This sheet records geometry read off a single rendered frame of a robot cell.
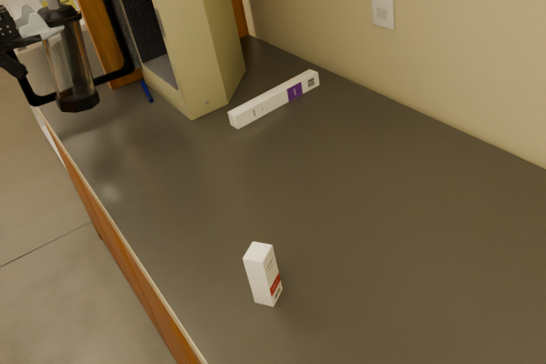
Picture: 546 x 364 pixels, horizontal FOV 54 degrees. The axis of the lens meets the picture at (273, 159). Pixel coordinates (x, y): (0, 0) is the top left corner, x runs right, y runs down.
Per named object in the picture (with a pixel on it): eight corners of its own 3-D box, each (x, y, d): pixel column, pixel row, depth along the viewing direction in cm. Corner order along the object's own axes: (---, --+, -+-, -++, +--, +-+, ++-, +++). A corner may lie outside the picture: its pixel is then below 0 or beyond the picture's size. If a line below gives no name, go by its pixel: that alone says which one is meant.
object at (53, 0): (73, 15, 130) (67, -12, 127) (84, 23, 124) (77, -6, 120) (33, 23, 126) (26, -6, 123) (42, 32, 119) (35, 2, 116)
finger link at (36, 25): (54, 10, 116) (10, 19, 115) (64, 36, 119) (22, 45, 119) (56, 6, 118) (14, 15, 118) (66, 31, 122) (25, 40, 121)
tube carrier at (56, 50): (93, 88, 141) (73, 6, 130) (106, 101, 133) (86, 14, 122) (50, 98, 136) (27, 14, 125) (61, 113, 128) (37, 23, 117)
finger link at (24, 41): (38, 36, 117) (-3, 45, 116) (41, 43, 118) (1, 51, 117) (42, 28, 121) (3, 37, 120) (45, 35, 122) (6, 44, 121)
